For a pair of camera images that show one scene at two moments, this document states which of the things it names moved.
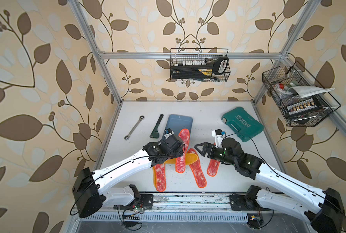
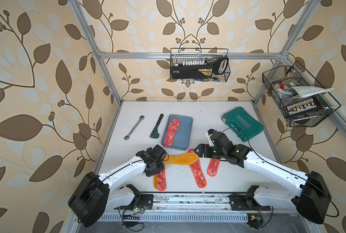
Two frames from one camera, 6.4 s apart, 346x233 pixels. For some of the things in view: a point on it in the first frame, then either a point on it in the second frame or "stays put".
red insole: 161,177 stays put
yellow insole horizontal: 190,158 stays put
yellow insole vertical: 154,175 stays put
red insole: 180,163 to 172,130
